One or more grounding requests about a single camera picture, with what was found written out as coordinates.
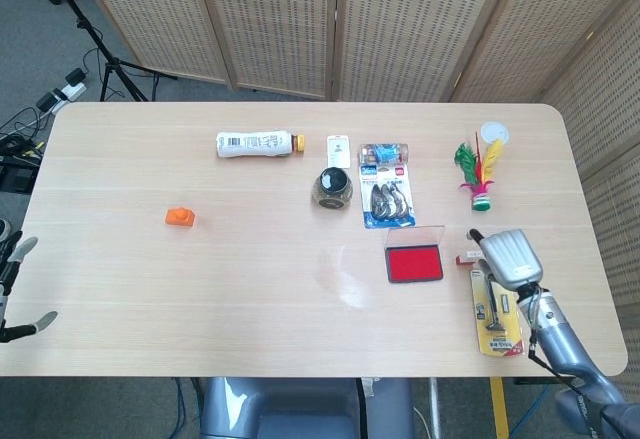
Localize black grey left robot hand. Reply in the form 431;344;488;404
0;218;59;344

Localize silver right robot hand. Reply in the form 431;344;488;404
468;228;545;291

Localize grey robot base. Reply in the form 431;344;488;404
199;377;416;439

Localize yellow packaged tool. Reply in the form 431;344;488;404
469;268;526;358

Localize red ink pad clear lid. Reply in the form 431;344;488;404
384;225;446;285

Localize small orange block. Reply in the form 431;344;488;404
165;206;197;229

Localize colourful feather shuttlecock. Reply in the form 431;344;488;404
453;131;505;213

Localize black floor box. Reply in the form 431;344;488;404
0;155;40;194

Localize white round plastic lid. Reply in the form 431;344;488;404
479;120;511;146

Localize blue packaged binder clips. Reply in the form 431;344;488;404
358;162;418;230

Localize white power strip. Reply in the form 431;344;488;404
35;68;88;114

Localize white table leg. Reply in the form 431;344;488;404
428;378;442;439

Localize glass jar black lid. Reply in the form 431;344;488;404
310;167;354;210

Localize white ID card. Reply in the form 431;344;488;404
326;134;351;168

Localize black tripod stand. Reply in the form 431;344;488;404
38;0;176;103

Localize white label drink bottle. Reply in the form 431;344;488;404
215;129;307;160

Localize wooden woven folding screen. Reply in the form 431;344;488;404
69;0;640;400

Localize black floor cables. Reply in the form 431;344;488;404
0;48;109;160

